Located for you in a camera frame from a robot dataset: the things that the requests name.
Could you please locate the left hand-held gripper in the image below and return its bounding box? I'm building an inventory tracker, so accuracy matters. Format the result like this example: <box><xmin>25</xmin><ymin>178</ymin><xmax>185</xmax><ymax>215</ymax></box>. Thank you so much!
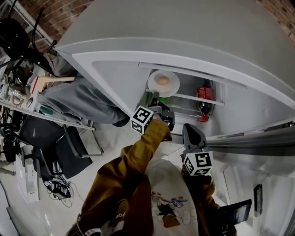
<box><xmin>130</xmin><ymin>91</ymin><xmax>176</xmax><ymax>135</ymax></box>

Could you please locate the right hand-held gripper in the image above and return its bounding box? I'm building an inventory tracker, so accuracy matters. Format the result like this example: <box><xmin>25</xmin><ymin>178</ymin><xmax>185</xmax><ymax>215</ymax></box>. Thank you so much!
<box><xmin>180</xmin><ymin>124</ymin><xmax>214</xmax><ymax>177</ymax></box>

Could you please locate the white round plate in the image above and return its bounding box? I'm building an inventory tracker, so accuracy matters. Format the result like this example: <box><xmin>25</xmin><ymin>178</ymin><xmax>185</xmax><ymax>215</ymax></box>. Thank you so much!
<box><xmin>147</xmin><ymin>70</ymin><xmax>180</xmax><ymax>98</ymax></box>

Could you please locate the white refrigerator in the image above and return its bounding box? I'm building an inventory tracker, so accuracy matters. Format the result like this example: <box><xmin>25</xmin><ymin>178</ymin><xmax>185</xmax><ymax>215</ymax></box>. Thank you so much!
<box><xmin>55</xmin><ymin>0</ymin><xmax>295</xmax><ymax>236</ymax></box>

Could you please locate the person's right forearm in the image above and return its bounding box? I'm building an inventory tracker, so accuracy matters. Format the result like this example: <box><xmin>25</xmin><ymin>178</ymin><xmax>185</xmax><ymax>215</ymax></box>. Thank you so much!
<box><xmin>182</xmin><ymin>170</ymin><xmax>238</xmax><ymax>236</ymax></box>

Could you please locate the person's left forearm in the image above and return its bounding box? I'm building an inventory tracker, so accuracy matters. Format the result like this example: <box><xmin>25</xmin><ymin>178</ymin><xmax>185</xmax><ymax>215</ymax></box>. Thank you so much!
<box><xmin>65</xmin><ymin>118</ymin><xmax>173</xmax><ymax>236</ymax></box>

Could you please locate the green tea bottle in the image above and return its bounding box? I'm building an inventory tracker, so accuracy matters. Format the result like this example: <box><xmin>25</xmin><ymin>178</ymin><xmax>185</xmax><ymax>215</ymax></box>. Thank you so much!
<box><xmin>147</xmin><ymin>91</ymin><xmax>168</xmax><ymax>105</ymax></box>

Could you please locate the person's white printed shirt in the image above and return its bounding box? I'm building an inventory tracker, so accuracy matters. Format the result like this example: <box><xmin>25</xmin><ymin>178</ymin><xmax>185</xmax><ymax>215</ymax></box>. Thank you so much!
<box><xmin>145</xmin><ymin>159</ymin><xmax>199</xmax><ymax>236</ymax></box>

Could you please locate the cola bottle with red label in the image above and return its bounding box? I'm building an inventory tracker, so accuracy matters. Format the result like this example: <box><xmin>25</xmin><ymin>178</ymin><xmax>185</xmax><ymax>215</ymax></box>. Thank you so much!
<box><xmin>195</xmin><ymin>86</ymin><xmax>217</xmax><ymax>122</ymax></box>

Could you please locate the grey hooded garment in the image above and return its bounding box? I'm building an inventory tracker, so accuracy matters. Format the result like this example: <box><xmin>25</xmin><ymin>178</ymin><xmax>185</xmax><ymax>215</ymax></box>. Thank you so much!
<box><xmin>36</xmin><ymin>55</ymin><xmax>130</xmax><ymax>126</ymax></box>

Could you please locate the black tablet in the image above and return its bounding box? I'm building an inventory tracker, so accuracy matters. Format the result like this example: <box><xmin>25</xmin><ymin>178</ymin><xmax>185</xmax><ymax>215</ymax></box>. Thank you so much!
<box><xmin>220</xmin><ymin>199</ymin><xmax>252</xmax><ymax>231</ymax></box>

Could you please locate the black bar-shaped object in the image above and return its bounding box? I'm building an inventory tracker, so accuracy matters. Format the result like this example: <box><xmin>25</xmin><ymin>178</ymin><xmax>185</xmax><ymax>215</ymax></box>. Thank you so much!
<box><xmin>253</xmin><ymin>183</ymin><xmax>263</xmax><ymax>217</ymax></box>

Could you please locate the black mesh sled-base chair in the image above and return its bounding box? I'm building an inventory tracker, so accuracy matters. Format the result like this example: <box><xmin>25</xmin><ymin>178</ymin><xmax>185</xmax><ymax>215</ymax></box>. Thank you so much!
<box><xmin>19</xmin><ymin>115</ymin><xmax>104</xmax><ymax>179</ymax></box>

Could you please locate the white metal shelf rack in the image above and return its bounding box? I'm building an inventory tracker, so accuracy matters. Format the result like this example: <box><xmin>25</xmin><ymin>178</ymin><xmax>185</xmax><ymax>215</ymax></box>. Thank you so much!
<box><xmin>0</xmin><ymin>0</ymin><xmax>96</xmax><ymax>132</ymax></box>

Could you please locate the wooden clothes hanger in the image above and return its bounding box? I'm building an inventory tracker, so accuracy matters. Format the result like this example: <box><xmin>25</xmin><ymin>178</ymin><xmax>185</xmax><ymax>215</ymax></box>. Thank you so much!
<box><xmin>38</xmin><ymin>75</ymin><xmax>76</xmax><ymax>93</ymax></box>

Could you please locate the black electronic device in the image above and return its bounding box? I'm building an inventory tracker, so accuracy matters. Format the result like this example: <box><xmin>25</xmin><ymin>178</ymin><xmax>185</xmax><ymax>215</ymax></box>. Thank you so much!
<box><xmin>43</xmin><ymin>178</ymin><xmax>74</xmax><ymax>199</ymax></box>

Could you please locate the shiny metal pot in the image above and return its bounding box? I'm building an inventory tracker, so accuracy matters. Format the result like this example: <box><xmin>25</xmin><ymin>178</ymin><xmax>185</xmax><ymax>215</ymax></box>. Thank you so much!
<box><xmin>9</xmin><ymin>83</ymin><xmax>33</xmax><ymax>108</ymax></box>

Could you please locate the black coat rack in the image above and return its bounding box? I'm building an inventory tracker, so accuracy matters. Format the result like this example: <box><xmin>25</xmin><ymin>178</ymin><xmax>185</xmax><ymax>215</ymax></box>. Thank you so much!
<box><xmin>0</xmin><ymin>0</ymin><xmax>130</xmax><ymax>127</ymax></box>

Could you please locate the black office chair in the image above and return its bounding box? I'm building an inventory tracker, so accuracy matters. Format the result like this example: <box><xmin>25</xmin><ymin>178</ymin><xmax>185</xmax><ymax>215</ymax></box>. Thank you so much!
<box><xmin>0</xmin><ymin>129</ymin><xmax>58</xmax><ymax>178</ymax></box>

